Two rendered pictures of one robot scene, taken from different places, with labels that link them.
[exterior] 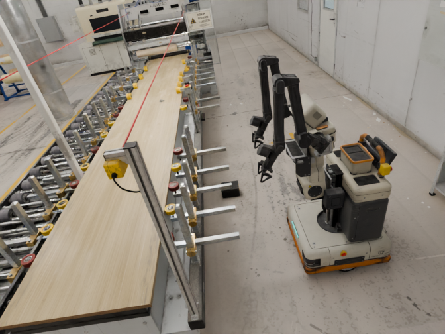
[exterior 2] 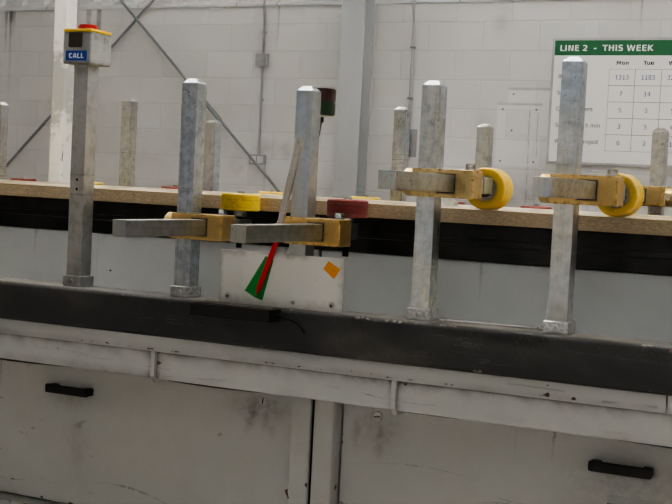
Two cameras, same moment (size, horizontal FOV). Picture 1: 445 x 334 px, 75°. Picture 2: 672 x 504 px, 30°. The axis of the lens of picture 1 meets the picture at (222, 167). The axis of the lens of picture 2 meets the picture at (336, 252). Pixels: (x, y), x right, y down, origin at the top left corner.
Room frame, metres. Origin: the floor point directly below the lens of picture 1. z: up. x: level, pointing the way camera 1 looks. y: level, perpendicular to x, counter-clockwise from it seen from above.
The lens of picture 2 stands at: (4.39, -1.95, 0.93)
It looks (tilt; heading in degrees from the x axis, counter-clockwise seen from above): 3 degrees down; 113
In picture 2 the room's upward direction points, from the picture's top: 3 degrees clockwise
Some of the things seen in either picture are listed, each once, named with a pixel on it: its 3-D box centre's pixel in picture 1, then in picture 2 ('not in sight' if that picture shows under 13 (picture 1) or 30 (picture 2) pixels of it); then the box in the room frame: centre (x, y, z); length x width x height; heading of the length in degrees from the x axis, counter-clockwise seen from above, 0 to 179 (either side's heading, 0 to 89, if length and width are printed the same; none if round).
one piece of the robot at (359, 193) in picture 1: (349, 189); not in sight; (1.64, -0.92, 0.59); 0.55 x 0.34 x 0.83; 178
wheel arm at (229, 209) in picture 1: (202, 213); not in sight; (1.44, 0.19, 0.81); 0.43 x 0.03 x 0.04; 88
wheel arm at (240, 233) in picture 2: (202, 100); (299, 233); (3.44, 0.09, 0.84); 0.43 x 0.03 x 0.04; 88
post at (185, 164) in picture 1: (191, 189); not in sight; (1.65, 0.25, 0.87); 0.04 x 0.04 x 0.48; 88
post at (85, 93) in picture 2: (193, 112); (81, 176); (2.89, 0.20, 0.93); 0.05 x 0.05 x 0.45; 88
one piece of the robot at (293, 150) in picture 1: (298, 153); not in sight; (1.66, -0.54, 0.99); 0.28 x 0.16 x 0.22; 178
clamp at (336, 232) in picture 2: not in sight; (313, 231); (3.42, 0.18, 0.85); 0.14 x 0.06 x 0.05; 178
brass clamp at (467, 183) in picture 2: not in sight; (441, 183); (3.67, 0.17, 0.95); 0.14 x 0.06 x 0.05; 178
